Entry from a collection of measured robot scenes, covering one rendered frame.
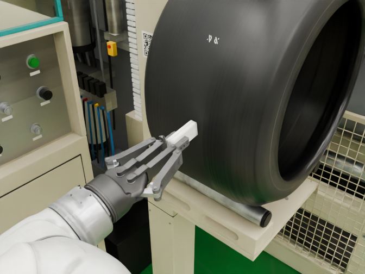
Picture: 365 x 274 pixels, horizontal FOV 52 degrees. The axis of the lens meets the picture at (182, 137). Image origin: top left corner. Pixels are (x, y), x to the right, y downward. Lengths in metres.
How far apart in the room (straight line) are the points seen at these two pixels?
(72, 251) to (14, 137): 0.82
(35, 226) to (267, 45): 0.44
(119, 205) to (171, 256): 0.95
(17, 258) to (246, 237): 0.67
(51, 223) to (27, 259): 0.15
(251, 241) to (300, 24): 0.53
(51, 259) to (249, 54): 0.43
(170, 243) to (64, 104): 0.64
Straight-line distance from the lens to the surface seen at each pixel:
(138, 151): 0.67
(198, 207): 1.03
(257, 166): 0.72
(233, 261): 2.02
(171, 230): 1.40
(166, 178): 0.61
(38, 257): 0.39
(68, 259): 0.39
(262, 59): 0.64
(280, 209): 1.14
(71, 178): 1.31
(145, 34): 1.05
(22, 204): 1.25
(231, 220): 0.99
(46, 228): 0.52
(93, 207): 0.56
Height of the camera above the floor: 1.57
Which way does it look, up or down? 33 degrees down
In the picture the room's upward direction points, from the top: straight up
